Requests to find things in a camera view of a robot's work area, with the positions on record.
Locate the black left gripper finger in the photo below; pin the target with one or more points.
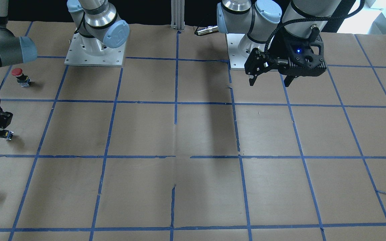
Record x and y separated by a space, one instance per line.
288 80
252 79

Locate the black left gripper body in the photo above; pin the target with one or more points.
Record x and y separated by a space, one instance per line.
279 45

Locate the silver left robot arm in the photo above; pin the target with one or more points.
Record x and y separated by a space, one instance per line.
262 20

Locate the red push button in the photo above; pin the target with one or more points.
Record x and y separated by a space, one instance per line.
22 79

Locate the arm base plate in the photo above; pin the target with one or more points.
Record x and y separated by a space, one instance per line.
239 47
90 52

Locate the aluminium frame post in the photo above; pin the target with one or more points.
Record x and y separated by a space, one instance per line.
177 14

